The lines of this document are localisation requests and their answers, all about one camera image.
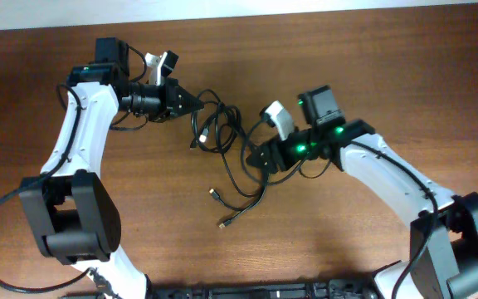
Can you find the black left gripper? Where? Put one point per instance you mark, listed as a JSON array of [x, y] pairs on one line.
[[173, 92]]

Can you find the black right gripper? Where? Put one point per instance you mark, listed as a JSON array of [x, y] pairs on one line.
[[276, 154]]

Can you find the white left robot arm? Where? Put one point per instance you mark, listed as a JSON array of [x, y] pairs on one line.
[[72, 217]]

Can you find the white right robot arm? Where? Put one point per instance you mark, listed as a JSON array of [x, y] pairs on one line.
[[443, 225]]

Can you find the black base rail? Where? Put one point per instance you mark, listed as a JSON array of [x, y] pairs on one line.
[[333, 289]]

